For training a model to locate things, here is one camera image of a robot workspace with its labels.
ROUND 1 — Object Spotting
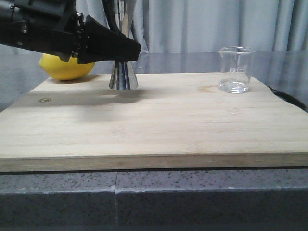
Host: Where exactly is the grey curtain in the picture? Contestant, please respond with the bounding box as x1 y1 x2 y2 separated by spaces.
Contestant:
72 0 308 55

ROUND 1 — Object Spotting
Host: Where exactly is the glass beaker with clear liquid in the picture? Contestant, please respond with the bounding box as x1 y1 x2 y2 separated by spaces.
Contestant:
218 46 256 94

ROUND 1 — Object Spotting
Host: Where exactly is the yellow lemon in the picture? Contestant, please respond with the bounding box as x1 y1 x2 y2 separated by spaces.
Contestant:
38 54 95 81

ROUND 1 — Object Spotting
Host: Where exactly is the wooden cutting board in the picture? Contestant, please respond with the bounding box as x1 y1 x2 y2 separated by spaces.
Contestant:
0 73 308 172

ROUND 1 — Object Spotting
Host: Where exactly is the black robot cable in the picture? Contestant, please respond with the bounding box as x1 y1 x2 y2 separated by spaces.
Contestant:
101 0 122 34

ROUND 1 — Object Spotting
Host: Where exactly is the steel double jigger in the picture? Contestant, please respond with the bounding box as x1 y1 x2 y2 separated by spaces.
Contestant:
106 0 138 90

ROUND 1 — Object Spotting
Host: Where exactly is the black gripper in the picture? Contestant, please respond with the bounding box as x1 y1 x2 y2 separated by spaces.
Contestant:
0 0 141 64

